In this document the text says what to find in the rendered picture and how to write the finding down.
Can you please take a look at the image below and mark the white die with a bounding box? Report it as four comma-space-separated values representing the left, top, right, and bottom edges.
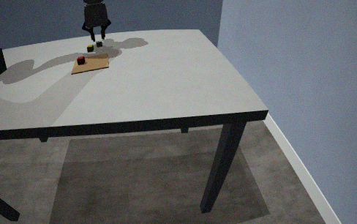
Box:
96, 40, 102, 47

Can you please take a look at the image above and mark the tan mat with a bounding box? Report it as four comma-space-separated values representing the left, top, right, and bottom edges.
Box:
71, 53, 108, 75

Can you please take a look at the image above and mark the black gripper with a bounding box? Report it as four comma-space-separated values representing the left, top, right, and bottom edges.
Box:
82, 2, 111, 42

